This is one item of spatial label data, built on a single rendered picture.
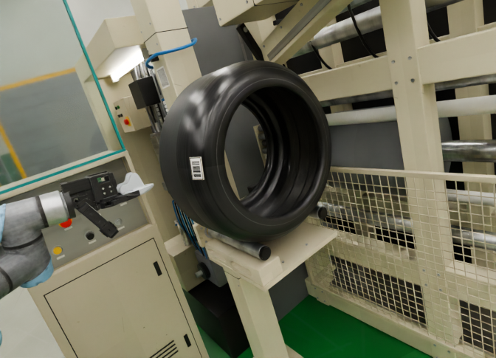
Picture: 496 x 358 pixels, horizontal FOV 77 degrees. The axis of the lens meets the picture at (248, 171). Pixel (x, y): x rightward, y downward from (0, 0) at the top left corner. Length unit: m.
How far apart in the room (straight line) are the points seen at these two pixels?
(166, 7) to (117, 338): 1.41
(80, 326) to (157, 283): 0.35
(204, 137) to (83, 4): 9.87
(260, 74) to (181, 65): 0.40
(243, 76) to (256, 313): 1.08
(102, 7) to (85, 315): 9.50
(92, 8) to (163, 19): 9.30
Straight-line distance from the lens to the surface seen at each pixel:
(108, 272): 1.58
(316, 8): 1.17
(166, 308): 1.74
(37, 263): 0.86
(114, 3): 10.51
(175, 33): 1.27
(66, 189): 0.84
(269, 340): 1.71
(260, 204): 1.27
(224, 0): 1.31
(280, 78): 0.99
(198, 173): 0.83
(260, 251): 0.99
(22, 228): 0.83
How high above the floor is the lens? 1.41
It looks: 15 degrees down
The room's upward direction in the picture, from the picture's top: 16 degrees counter-clockwise
